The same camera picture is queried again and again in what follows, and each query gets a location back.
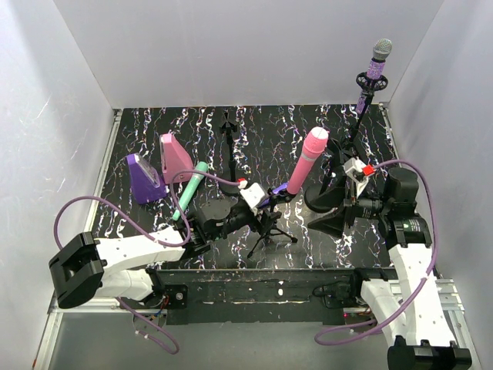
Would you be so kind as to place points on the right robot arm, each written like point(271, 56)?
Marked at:
point(415, 328)

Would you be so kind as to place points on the tripod stand with shock mount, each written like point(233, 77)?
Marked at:
point(345, 146)

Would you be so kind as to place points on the teal plastic microphone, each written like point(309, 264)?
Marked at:
point(192, 185)

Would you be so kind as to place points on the purple glitter microphone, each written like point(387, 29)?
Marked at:
point(373, 79)

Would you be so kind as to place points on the pink plastic microphone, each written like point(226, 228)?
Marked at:
point(313, 146)

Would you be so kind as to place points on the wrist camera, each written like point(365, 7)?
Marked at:
point(254, 195)
point(359, 173)

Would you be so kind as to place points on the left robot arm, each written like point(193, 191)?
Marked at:
point(88, 267)

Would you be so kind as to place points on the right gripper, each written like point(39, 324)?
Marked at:
point(350, 206)

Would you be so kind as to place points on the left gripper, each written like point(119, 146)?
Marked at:
point(266, 216)

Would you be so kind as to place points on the pink metronome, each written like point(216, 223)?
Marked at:
point(174, 158)

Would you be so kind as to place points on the round base stand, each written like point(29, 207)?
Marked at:
point(321, 198)
point(230, 172)

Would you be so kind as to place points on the purple plastic microphone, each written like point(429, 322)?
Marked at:
point(278, 195)

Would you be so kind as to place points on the purple metronome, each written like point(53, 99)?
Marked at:
point(146, 184)

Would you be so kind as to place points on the tripod stand with clip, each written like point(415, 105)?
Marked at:
point(268, 219)

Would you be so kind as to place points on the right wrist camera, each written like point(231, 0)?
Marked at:
point(359, 173)

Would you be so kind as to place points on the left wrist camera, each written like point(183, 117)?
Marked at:
point(254, 195)

